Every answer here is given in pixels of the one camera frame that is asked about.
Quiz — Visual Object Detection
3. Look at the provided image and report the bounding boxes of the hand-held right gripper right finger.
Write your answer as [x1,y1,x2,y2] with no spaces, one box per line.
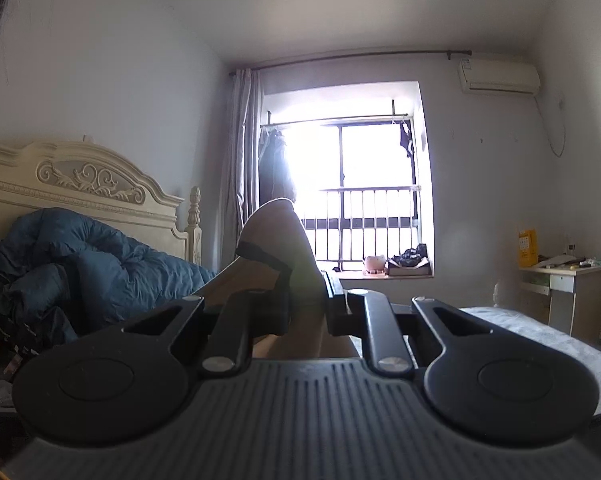
[323,274,497,377]

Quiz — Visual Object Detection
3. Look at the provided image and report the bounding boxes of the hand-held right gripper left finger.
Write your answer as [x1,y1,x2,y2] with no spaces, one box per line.
[122,269,294,379]

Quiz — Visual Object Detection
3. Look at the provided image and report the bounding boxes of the beige zip hoodie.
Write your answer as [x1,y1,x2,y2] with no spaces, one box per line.
[190,199,362,361]

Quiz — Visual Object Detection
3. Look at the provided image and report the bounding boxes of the hanging grey clothes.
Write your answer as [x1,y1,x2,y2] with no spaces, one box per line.
[258,127,301,202]

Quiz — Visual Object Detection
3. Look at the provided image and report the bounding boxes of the dark clothes pile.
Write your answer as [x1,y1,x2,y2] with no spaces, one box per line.
[0,267,79,392]

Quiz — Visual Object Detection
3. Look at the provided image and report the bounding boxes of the box of dark items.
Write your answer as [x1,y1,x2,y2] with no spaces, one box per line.
[387,243,432,277]

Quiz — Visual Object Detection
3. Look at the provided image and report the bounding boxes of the barred window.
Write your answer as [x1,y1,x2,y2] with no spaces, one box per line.
[258,80,434,279]

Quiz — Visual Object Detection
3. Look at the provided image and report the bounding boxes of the grey curtain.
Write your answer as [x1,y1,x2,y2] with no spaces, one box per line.
[219,67,266,267]

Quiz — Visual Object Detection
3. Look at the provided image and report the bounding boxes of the blue quilt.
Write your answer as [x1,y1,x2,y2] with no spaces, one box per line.
[0,207,219,341]

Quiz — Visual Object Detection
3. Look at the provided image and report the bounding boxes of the hanging dark garment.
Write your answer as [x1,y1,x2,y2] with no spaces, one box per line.
[397,120,414,159]

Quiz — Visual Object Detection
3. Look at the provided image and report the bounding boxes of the grey bed blanket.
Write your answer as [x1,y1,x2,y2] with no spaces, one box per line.
[351,305,601,417]

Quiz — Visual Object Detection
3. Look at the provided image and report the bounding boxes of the yellow box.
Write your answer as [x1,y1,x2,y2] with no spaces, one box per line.
[518,229,539,267]

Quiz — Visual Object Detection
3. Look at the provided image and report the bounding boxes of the small cream desk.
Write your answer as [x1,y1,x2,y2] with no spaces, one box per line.
[519,259,601,352]

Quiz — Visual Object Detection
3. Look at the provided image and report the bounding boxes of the cream carved headboard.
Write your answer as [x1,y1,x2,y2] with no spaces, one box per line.
[0,140,204,267]

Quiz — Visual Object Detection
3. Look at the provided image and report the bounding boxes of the dark curtain rod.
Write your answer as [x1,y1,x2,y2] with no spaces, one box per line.
[227,50,474,77]

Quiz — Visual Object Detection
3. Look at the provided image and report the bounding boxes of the white air conditioner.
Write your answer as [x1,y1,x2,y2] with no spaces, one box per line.
[457,57,541,96]

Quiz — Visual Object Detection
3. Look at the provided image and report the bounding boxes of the air conditioner cable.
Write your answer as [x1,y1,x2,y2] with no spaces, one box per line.
[535,92,567,159]

